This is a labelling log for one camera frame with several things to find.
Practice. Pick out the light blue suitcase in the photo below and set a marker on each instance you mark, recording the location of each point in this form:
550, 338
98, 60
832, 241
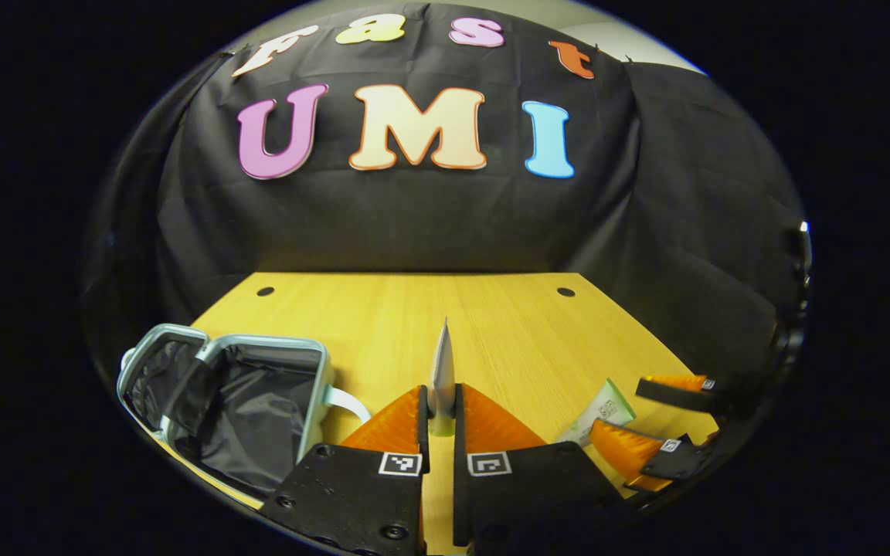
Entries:
252, 417

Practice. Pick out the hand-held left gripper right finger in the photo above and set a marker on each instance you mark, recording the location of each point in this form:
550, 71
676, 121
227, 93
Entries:
460, 440

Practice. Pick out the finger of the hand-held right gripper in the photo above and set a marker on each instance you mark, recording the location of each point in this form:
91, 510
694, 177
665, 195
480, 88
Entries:
677, 392
630, 455

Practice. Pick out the black backdrop cloth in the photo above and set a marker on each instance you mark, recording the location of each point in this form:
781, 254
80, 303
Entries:
429, 224

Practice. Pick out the silver skin care sachet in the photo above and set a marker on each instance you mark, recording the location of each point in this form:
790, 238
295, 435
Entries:
442, 371

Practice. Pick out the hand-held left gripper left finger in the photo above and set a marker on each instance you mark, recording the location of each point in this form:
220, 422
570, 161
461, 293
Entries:
423, 432

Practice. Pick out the white green skin care sachet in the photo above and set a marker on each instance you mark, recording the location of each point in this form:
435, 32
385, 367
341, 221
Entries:
603, 409

